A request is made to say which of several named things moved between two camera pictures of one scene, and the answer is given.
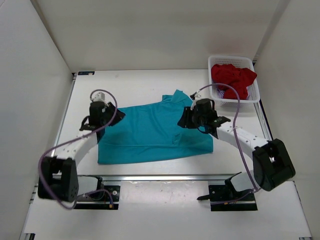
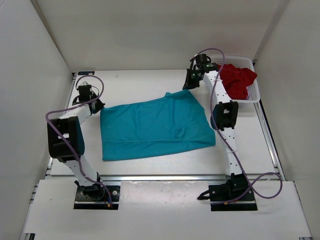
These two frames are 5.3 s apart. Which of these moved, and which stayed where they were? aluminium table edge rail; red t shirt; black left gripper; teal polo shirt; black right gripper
Moved: black right gripper; teal polo shirt; black left gripper
Stayed: red t shirt; aluminium table edge rail
